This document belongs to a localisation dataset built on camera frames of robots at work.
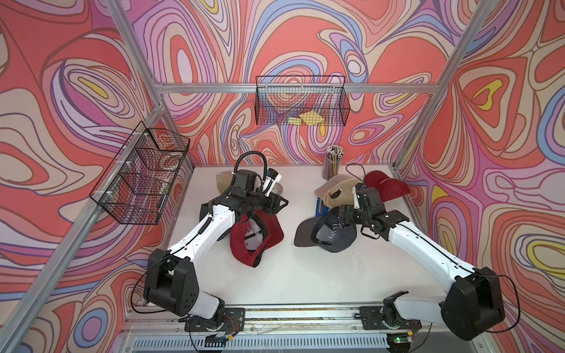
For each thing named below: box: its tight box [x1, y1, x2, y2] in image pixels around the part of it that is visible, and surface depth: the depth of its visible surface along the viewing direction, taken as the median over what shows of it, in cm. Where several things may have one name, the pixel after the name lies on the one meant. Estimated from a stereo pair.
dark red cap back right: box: [364, 170, 411, 203], surface depth 104 cm
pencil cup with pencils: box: [321, 144, 345, 181], surface depth 104 cm
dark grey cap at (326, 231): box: [294, 208, 357, 253], surface depth 95 cm
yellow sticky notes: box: [287, 110, 325, 126], surface depth 91 cm
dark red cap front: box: [230, 209, 285, 268], surface depth 90 cm
